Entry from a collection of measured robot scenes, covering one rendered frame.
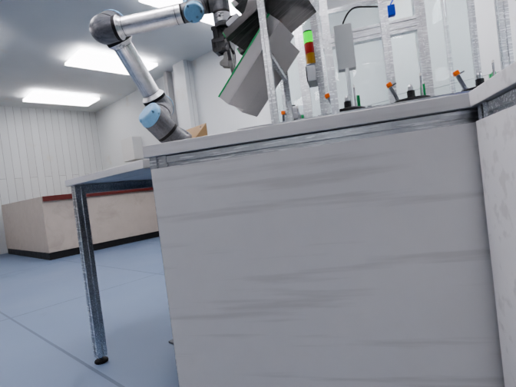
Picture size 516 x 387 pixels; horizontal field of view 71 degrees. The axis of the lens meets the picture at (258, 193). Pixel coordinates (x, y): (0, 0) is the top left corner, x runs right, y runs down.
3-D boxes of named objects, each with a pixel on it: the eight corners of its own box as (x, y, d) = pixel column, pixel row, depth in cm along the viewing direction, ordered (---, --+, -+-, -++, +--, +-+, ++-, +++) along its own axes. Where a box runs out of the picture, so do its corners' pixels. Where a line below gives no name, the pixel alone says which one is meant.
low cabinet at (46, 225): (108, 234, 843) (103, 194, 840) (167, 235, 675) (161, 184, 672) (8, 253, 696) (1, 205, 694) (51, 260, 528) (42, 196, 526)
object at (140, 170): (65, 186, 166) (64, 180, 166) (213, 174, 232) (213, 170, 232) (143, 168, 118) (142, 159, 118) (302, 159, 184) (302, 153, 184)
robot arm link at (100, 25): (76, 22, 139) (199, -6, 136) (85, 17, 148) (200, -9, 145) (90, 53, 146) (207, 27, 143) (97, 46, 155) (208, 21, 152)
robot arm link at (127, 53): (153, 130, 180) (84, 20, 149) (159, 118, 192) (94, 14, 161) (175, 122, 177) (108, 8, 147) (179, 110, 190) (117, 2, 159)
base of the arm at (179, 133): (164, 158, 180) (150, 144, 175) (180, 137, 187) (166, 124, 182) (180, 153, 169) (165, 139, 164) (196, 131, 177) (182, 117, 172)
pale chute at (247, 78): (227, 104, 111) (217, 96, 113) (246, 110, 123) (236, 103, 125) (279, 21, 103) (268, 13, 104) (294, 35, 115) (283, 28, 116)
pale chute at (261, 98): (241, 112, 126) (233, 105, 127) (256, 117, 138) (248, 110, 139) (288, 39, 117) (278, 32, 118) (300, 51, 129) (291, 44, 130)
